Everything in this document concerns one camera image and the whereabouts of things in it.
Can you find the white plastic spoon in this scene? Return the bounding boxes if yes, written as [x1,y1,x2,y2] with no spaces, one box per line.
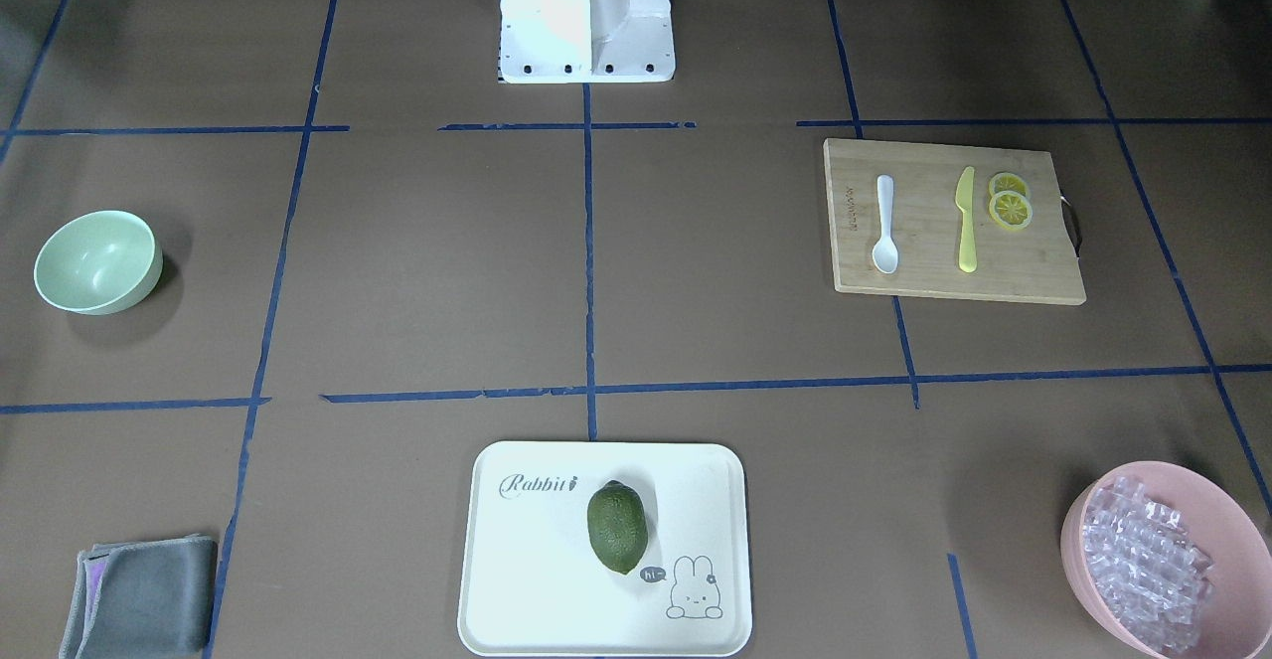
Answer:
[873,174,899,274]

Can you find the light green bowl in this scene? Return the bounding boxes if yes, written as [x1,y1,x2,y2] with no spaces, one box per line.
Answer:
[33,210,164,316]

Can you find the pink bowl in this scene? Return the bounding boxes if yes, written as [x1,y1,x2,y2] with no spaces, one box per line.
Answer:
[1060,461,1271,658]

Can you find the green avocado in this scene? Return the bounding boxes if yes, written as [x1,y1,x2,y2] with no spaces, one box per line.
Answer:
[586,480,649,575]

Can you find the white rabbit tray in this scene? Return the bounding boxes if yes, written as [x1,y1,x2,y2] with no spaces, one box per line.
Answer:
[457,441,753,658]

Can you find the bamboo cutting board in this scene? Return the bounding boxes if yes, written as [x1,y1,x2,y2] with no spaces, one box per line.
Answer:
[823,137,1086,305]

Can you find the yellow plastic knife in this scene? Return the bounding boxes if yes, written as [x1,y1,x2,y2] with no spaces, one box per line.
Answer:
[954,165,978,274]

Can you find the lemon slice lower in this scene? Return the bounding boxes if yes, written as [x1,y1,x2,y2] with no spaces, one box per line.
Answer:
[990,191,1034,232]

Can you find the lemon slice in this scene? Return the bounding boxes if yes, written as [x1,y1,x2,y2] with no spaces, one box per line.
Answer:
[990,191,1034,232]
[990,173,1032,198]

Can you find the lemon slice upper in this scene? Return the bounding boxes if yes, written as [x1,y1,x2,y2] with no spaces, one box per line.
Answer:
[990,173,1032,198]

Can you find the grey folded cloth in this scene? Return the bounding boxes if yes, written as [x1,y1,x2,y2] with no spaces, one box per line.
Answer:
[59,534,218,658]

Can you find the clear ice cubes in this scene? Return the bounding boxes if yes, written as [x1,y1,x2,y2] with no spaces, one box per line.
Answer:
[1080,476,1213,656]

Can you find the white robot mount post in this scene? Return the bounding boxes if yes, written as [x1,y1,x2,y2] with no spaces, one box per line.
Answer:
[497,0,677,84]

